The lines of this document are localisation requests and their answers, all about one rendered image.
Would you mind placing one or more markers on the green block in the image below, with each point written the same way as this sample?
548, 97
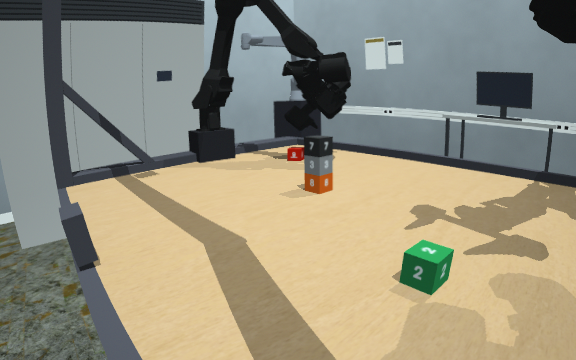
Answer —
426, 266

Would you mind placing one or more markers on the orange block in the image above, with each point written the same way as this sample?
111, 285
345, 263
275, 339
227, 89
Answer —
318, 184

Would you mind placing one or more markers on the red block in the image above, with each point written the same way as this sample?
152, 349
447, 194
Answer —
295, 153

